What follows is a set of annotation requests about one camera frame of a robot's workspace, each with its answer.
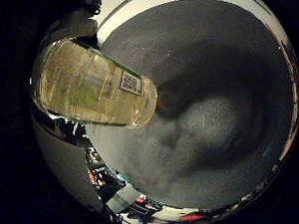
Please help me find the red chair seat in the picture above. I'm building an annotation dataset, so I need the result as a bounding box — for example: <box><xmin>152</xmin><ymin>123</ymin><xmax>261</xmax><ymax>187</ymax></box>
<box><xmin>177</xmin><ymin>212</ymin><xmax>207</xmax><ymax>223</ymax></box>

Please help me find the clear bottle with white cap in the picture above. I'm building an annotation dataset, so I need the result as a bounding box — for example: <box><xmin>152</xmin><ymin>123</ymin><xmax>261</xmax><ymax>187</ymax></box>
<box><xmin>28</xmin><ymin>36</ymin><xmax>160</xmax><ymax>129</ymax></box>

